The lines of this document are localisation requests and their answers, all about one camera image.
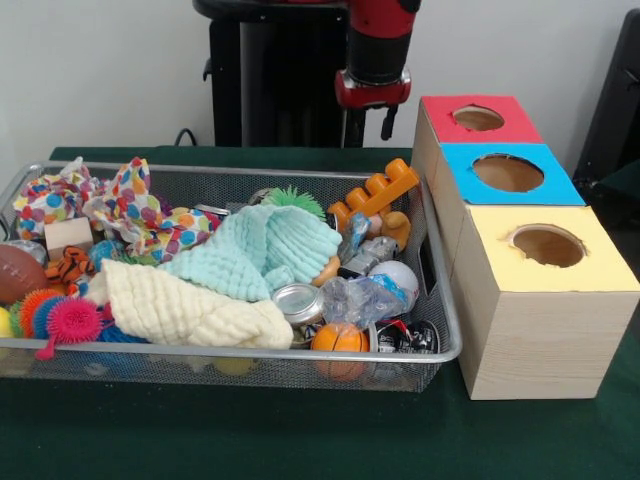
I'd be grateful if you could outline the clear plastic packet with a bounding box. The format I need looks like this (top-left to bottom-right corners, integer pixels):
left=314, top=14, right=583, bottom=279
left=319, top=271, right=410, bottom=330

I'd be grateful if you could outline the clear mesh bin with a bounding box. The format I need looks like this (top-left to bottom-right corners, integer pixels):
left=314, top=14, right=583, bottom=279
left=0, top=160, right=465, bottom=394

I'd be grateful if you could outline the wooden box with three holes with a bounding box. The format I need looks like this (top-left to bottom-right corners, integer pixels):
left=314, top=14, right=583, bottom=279
left=409, top=94, right=640, bottom=402

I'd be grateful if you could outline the green spiky ball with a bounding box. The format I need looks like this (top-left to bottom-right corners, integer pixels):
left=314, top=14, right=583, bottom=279
left=261, top=184, right=328, bottom=220

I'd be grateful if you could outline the mint green cloth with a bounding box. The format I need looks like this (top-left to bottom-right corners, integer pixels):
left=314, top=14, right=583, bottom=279
left=159, top=203, right=344, bottom=304

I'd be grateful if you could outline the silver can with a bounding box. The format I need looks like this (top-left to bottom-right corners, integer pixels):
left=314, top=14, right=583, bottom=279
left=270, top=282, right=326, bottom=330

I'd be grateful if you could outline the orange rubber toy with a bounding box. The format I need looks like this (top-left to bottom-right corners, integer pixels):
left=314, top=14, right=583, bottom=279
left=327, top=157, right=422, bottom=234

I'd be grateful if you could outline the white ball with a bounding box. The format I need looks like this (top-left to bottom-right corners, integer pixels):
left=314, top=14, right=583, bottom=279
left=366, top=259, right=421, bottom=312

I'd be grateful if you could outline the small orange basketball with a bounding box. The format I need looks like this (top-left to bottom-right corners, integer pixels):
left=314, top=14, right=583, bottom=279
left=310, top=321, right=372, bottom=382

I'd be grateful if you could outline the cream yellow cloth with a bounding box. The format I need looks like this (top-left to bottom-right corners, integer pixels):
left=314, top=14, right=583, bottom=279
left=84, top=259, right=295, bottom=351

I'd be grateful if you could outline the polka dot cloth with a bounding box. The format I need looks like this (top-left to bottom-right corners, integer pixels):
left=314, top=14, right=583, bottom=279
left=81, top=156, right=224, bottom=264

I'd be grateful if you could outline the pink spiky ball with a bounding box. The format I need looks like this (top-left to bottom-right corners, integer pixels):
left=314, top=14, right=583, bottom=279
left=35, top=297, right=104, bottom=362

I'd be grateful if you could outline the brown toy football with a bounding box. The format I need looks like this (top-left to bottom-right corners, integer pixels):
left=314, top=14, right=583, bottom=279
left=0, top=244, right=50, bottom=307

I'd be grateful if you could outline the black chair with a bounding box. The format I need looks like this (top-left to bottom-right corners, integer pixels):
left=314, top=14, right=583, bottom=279
left=574, top=9, right=640, bottom=202

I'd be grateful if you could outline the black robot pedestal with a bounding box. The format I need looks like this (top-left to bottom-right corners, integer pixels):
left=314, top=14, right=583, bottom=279
left=192, top=0, right=367, bottom=150

